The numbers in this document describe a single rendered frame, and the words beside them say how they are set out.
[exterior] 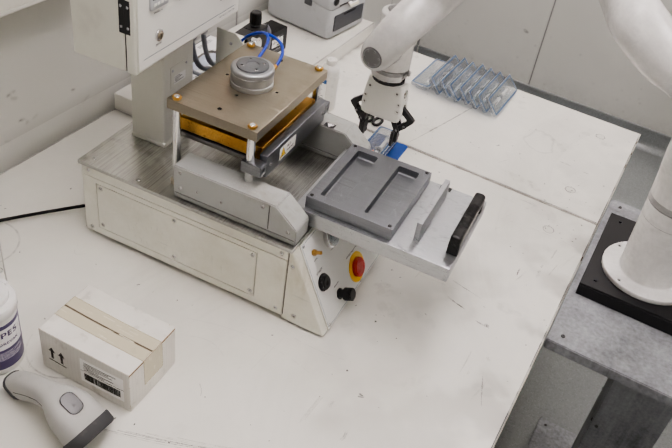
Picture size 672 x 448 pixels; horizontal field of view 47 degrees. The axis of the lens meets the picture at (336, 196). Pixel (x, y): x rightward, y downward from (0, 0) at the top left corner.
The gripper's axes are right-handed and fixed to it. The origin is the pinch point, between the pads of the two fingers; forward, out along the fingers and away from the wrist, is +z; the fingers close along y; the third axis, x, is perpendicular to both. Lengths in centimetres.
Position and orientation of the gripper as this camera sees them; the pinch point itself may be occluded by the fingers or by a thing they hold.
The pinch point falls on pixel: (378, 133)
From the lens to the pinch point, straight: 185.0
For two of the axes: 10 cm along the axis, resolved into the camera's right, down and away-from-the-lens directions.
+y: -8.9, -3.6, 2.8
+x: -4.3, 5.0, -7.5
